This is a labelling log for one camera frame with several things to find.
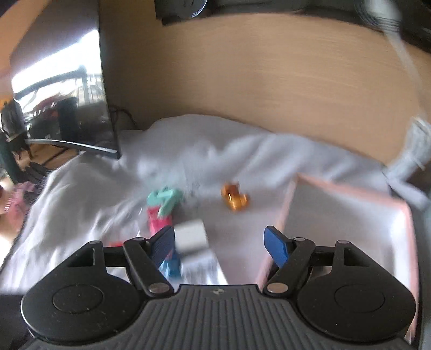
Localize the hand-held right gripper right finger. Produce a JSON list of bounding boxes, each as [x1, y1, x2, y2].
[[263, 226, 368, 297]]

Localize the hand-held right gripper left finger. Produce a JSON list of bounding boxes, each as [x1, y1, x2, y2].
[[67, 226, 176, 299]]

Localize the pink toy block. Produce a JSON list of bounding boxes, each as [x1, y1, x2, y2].
[[146, 207, 174, 237]]

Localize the blue toy block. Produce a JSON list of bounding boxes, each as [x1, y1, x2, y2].
[[158, 251, 183, 278]]

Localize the white charger adapter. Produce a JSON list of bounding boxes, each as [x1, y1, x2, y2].
[[173, 219, 208, 255]]

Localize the teal toy block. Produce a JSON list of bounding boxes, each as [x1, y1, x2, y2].
[[146, 187, 184, 218]]

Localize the silver rectangular object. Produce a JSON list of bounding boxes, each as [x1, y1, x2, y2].
[[180, 251, 228, 285]]

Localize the orange toy car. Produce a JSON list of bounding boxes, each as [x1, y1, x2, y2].
[[220, 182, 252, 212]]

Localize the pink cardboard box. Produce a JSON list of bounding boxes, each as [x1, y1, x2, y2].
[[257, 173, 420, 346]]

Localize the white blanket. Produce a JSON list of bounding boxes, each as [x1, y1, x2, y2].
[[0, 114, 431, 294]]

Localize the black keyboard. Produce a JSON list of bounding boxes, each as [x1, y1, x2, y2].
[[21, 161, 51, 188]]

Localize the pink striped cloth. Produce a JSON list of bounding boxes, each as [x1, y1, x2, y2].
[[0, 182, 35, 233]]

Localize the curved black monitor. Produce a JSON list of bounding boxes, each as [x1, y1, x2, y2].
[[8, 0, 122, 161]]

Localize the dark round object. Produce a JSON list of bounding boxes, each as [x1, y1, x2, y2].
[[154, 0, 209, 26]]

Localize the black cable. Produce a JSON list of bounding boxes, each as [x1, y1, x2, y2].
[[110, 104, 139, 131]]

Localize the white cable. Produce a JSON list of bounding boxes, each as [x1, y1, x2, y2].
[[357, 0, 431, 210]]

